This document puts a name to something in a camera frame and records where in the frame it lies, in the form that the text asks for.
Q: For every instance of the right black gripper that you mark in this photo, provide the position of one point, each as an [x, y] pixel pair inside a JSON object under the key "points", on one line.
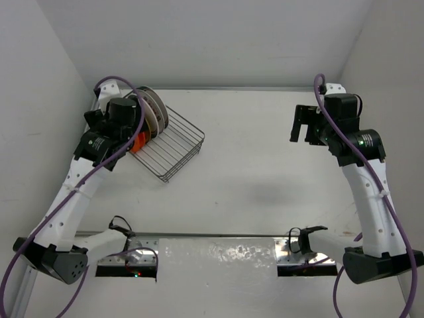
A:
{"points": [[307, 114]]}

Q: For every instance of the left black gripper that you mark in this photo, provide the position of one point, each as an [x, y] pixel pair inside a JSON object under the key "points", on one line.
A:
{"points": [[94, 117]]}

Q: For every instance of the orange plate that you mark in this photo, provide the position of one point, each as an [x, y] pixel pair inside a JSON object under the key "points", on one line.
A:
{"points": [[140, 141]]}

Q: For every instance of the white plate teal rim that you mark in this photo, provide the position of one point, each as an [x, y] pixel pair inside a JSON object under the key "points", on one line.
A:
{"points": [[155, 116]]}

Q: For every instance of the white plate red characters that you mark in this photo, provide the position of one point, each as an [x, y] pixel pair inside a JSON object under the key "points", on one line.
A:
{"points": [[159, 102]]}

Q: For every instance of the dark wire dish rack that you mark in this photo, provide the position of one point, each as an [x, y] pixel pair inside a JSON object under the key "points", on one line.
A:
{"points": [[171, 150]]}

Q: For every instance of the yellow patterned plate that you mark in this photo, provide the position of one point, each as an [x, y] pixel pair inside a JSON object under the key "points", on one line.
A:
{"points": [[150, 127]]}

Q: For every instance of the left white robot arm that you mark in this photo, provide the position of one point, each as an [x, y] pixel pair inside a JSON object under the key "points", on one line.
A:
{"points": [[52, 248]]}

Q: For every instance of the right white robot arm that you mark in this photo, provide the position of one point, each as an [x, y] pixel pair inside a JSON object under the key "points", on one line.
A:
{"points": [[382, 252]]}

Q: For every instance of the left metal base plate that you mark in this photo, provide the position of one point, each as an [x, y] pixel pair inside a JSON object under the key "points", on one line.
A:
{"points": [[144, 255]]}

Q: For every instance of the metal base plate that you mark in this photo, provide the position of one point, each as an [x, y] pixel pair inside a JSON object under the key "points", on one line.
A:
{"points": [[285, 255], [144, 255]]}

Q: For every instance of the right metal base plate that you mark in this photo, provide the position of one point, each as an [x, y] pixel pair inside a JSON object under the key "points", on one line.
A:
{"points": [[285, 255]]}

